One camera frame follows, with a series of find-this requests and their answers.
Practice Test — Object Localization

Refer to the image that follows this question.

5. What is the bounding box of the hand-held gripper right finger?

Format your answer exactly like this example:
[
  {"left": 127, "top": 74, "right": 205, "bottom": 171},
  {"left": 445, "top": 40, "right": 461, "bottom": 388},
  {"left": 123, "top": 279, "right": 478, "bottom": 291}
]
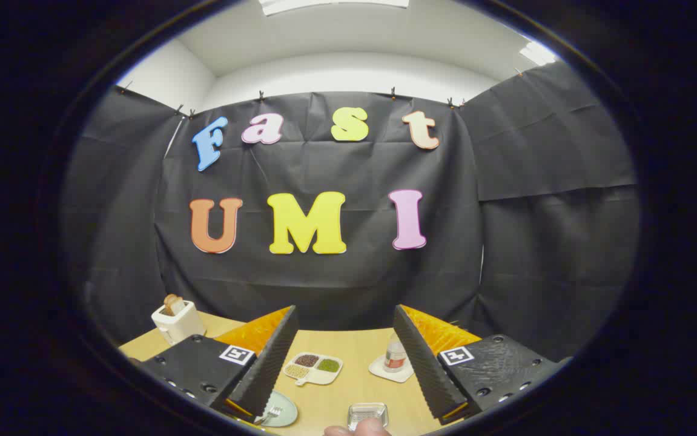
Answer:
[{"left": 393, "top": 304, "right": 573, "bottom": 426}]

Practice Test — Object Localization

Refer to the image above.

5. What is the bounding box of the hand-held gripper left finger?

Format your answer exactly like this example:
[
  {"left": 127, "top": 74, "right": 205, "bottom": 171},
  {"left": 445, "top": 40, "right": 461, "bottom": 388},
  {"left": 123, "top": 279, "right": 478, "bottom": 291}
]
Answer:
[{"left": 136, "top": 305, "right": 299, "bottom": 424}]

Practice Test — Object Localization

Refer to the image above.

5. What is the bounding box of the clear water bottle red cap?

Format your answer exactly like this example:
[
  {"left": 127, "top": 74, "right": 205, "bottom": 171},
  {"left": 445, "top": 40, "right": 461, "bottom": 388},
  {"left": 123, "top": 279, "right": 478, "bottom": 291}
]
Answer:
[{"left": 383, "top": 333, "right": 409, "bottom": 371}]

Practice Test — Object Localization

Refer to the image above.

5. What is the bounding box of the white square coaster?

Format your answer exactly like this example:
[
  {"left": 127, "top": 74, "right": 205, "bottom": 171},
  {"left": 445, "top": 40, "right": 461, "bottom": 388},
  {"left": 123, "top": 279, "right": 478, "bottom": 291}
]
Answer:
[{"left": 368, "top": 354, "right": 415, "bottom": 383}]

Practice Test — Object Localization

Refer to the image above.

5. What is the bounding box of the pale green plate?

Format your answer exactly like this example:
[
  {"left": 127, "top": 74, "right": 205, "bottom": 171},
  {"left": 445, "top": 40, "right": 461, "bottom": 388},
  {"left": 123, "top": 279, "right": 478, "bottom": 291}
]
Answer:
[{"left": 254, "top": 389, "right": 299, "bottom": 428}]

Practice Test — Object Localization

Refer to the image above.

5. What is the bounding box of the white divided dish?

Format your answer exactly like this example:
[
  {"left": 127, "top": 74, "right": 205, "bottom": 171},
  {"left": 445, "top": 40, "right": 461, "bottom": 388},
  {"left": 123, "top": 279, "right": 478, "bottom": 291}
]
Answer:
[{"left": 283, "top": 352, "right": 344, "bottom": 386}]

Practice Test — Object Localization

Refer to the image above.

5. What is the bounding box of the metal perforated tray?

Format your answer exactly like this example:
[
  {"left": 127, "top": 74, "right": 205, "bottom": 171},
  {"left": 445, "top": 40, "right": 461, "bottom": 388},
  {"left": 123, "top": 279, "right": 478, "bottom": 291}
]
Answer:
[{"left": 347, "top": 402, "right": 389, "bottom": 432}]

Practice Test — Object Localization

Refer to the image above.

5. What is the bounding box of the white toaster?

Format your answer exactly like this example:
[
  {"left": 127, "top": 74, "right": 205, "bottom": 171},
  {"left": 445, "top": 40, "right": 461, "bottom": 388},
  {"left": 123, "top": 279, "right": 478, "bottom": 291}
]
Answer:
[{"left": 151, "top": 300, "right": 206, "bottom": 346}]

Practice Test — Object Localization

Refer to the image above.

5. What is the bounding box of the row of black cloth clips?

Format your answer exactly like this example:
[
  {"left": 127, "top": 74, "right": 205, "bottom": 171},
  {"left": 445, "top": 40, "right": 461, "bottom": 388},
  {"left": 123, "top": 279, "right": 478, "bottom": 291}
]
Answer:
[{"left": 119, "top": 68, "right": 524, "bottom": 119}]

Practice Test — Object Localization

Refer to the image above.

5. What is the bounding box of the small ceiling light panel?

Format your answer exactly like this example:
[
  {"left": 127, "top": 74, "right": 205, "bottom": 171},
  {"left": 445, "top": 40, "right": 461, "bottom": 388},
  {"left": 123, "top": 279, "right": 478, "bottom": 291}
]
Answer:
[{"left": 518, "top": 41, "right": 560, "bottom": 67}]

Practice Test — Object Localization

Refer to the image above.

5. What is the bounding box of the long ceiling light panel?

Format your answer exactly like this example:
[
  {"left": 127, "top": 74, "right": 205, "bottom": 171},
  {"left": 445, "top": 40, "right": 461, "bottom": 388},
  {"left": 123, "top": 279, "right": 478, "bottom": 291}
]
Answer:
[{"left": 259, "top": 0, "right": 411, "bottom": 16}]

